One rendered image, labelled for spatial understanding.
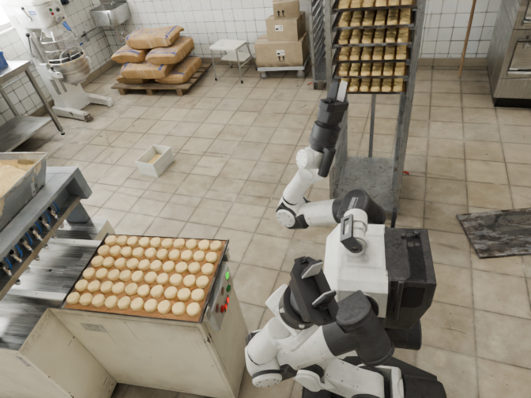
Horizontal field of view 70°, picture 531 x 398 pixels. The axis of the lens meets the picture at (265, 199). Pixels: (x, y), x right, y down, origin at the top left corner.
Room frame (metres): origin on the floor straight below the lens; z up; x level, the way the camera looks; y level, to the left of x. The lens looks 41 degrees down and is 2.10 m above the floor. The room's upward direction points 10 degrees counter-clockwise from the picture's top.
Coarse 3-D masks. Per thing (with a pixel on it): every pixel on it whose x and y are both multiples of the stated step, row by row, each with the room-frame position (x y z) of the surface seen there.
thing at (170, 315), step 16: (208, 240) 1.17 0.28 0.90; (144, 256) 1.14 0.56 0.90; (144, 272) 1.05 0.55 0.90; (160, 272) 1.03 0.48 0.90; (176, 272) 1.01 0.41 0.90; (176, 288) 0.93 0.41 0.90; (192, 288) 0.92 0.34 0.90; (208, 288) 0.91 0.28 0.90; (80, 304) 0.94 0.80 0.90; (192, 320) 0.78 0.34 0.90
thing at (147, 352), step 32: (64, 288) 1.09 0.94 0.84; (64, 320) 0.99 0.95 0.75; (96, 320) 0.94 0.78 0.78; (128, 320) 0.89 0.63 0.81; (160, 320) 0.85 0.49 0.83; (224, 320) 0.95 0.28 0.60; (96, 352) 0.99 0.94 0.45; (128, 352) 0.93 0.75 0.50; (160, 352) 0.88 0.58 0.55; (192, 352) 0.83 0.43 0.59; (224, 352) 0.86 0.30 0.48; (128, 384) 0.99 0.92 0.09; (160, 384) 0.92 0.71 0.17; (192, 384) 0.86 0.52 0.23; (224, 384) 0.81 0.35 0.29
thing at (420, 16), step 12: (420, 0) 1.86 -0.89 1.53; (420, 12) 1.86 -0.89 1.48; (420, 24) 1.86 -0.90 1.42; (420, 36) 1.85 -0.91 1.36; (408, 96) 1.86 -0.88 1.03; (408, 108) 1.86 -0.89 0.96; (408, 120) 1.86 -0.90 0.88; (408, 132) 1.85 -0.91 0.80; (396, 192) 1.86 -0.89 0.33; (396, 204) 1.86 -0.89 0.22
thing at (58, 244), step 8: (56, 240) 1.35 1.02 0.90; (64, 240) 1.34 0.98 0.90; (72, 240) 1.33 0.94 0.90; (80, 240) 1.32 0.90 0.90; (88, 240) 1.31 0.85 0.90; (48, 248) 1.35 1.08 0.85; (56, 248) 1.34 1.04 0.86; (64, 248) 1.32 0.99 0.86; (72, 248) 1.31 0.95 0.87; (80, 248) 1.29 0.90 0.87; (88, 248) 1.28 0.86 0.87; (96, 248) 1.27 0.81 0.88; (224, 256) 1.08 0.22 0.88
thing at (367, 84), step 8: (344, 80) 2.15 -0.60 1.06; (352, 80) 2.13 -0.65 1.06; (360, 80) 2.15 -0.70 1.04; (368, 80) 2.10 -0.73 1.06; (376, 80) 2.08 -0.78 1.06; (384, 80) 2.06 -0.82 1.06; (392, 80) 2.08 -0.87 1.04; (400, 80) 2.02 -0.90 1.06; (352, 88) 2.02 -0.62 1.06; (360, 88) 2.01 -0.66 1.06; (368, 88) 2.02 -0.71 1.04; (376, 88) 1.97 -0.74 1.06; (384, 88) 1.95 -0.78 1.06; (392, 88) 1.97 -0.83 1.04; (400, 88) 1.92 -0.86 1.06
